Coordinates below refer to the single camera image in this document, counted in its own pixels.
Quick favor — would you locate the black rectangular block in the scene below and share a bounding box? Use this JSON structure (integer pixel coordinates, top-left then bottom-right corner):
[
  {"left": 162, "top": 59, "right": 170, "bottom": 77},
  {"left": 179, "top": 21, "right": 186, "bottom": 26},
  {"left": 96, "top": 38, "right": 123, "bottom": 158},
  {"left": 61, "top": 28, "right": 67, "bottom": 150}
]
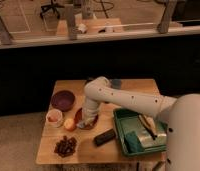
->
[{"left": 94, "top": 129, "right": 116, "bottom": 146}]

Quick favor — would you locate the teal sponge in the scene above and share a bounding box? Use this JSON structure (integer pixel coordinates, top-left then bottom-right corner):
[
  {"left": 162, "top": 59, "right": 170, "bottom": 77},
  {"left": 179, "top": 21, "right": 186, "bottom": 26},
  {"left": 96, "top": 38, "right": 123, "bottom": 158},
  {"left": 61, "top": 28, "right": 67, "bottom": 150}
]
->
[{"left": 125, "top": 131, "right": 144, "bottom": 153}]

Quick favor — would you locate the white cup with food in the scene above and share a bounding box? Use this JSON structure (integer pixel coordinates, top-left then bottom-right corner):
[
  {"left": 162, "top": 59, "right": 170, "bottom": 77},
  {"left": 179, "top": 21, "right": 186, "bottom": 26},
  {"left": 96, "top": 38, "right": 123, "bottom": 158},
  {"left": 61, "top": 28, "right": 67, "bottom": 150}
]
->
[{"left": 46, "top": 109, "right": 63, "bottom": 128}]

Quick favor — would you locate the clear plastic bag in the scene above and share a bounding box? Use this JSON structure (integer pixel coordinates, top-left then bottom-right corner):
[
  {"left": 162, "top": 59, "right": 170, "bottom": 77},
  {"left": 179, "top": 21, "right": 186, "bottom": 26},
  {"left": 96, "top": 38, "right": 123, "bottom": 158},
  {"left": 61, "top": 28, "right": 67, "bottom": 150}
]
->
[{"left": 137, "top": 127, "right": 166, "bottom": 148}]

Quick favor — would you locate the black office chair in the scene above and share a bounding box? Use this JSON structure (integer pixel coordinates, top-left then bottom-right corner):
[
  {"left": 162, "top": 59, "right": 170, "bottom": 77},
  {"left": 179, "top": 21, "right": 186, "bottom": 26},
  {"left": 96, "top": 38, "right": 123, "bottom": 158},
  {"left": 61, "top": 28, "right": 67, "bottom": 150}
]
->
[{"left": 40, "top": 0, "right": 63, "bottom": 18}]

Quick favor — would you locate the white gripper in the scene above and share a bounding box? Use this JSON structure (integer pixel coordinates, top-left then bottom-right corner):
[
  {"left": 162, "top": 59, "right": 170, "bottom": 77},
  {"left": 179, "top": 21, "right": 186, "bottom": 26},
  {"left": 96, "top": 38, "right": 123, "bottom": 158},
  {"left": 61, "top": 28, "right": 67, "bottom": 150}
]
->
[{"left": 82, "top": 99, "right": 100, "bottom": 123}]

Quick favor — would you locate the distant wooden table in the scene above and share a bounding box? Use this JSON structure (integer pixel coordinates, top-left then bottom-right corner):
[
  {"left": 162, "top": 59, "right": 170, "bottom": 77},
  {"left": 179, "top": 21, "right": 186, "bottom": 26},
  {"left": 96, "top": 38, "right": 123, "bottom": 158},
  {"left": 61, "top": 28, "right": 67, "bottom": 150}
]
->
[{"left": 56, "top": 18, "right": 124, "bottom": 36}]

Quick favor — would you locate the wooden utensil with dark handle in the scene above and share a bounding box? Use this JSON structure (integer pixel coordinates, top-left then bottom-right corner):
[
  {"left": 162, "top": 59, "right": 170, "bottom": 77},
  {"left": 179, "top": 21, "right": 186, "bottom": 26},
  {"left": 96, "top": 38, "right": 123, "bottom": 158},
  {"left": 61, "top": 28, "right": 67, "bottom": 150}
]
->
[{"left": 139, "top": 114, "right": 157, "bottom": 140}]

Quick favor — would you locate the red bowl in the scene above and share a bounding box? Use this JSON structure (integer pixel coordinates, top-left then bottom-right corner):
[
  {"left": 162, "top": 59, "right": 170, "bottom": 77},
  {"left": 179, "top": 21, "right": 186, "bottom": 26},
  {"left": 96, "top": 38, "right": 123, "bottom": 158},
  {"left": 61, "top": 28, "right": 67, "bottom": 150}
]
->
[{"left": 74, "top": 108, "right": 98, "bottom": 130}]

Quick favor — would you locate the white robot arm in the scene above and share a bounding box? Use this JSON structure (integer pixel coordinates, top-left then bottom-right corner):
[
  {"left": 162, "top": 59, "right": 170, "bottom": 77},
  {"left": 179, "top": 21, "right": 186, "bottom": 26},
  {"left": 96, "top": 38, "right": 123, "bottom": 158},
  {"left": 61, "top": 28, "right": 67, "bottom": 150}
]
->
[{"left": 82, "top": 77, "right": 200, "bottom": 171}]

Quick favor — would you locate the bunch of dark grapes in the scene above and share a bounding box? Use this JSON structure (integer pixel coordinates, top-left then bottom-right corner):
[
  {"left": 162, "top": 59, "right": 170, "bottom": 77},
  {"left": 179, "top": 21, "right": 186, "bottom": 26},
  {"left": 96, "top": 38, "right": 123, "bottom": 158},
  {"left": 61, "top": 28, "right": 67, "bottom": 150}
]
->
[{"left": 54, "top": 136, "right": 77, "bottom": 158}]

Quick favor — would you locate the green plastic tray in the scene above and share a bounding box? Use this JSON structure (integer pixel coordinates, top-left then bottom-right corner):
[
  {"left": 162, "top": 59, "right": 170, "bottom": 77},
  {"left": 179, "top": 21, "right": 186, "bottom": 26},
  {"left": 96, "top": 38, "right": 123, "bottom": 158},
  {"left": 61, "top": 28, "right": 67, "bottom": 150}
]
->
[{"left": 113, "top": 108, "right": 167, "bottom": 157}]

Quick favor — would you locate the purple bowl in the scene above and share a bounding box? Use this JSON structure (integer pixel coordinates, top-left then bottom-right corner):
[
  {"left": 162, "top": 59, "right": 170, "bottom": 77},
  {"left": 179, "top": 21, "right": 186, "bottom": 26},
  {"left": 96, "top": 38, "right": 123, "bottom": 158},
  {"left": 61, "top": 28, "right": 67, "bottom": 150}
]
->
[{"left": 51, "top": 90, "right": 75, "bottom": 112}]

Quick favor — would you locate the yellow apple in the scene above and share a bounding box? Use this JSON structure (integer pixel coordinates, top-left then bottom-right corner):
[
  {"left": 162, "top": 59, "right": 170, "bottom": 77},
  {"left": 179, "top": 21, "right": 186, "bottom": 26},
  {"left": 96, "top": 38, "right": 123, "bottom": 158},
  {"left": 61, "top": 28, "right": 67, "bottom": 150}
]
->
[{"left": 63, "top": 118, "right": 76, "bottom": 131}]

